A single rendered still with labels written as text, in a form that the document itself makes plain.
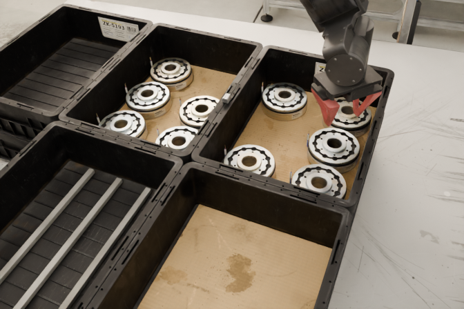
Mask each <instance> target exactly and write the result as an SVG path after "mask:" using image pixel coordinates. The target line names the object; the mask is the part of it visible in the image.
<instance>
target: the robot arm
mask: <svg viewBox="0 0 464 309"><path fill-rule="evenodd" d="M300 2H301V4H302V5H303V6H304V8H305V9H306V11H307V13H308V15H309V16H310V18H311V20H312V21H313V23H314V25H315V26H316V28H317V29H318V31H319V33H321V32H323V34H322V38H323V39H324V40H325V41H324V44H323V48H322V55H323V57H324V59H325V61H326V62H327V63H326V66H325V71H324V72H319V73H317V74H315V75H314V78H313V82H314V83H312V84H311V91H312V93H313V95H314V97H315V98H316V101H317V102H318V105H319V106H320V109H321V112H322V116H323V119H324V122H325V123H326V124H327V126H330V125H331V123H332V122H333V120H334V118H335V116H336V114H337V112H338V110H339V108H340V105H339V104H338V103H337V101H336V100H335V99H334V98H335V97H338V96H341V95H342V96H343V97H344V98H345V99H346V100H347V101H353V109H354V114H355V115H356V116H357V117H359V116H360V115H361V114H362V113H363V111H364V110H365V109H366V108H367V107H368V106H369V105H370V104H371V103H372V102H373V101H374V100H376V99H377V98H378V97H379V96H380V95H381V93H382V90H383V87H382V86H381V85H382V81H383V78H382V77H381V76H380V75H379V74H378V73H377V72H376V71H375V70H374V69H373V68H371V67H370V66H369V65H368V64H367V63H368V59H369V51H370V48H371V40H372V36H373V31H374V22H373V21H372V20H371V19H370V18H369V17H366V16H363V15H362V14H364V13H366V12H367V7H368V4H369V1H368V0H300ZM366 96H367V97H366ZM362 97H366V99H365V100H364V101H363V102H362V104H361V105H360V107H358V106H359V98H362Z"/></svg>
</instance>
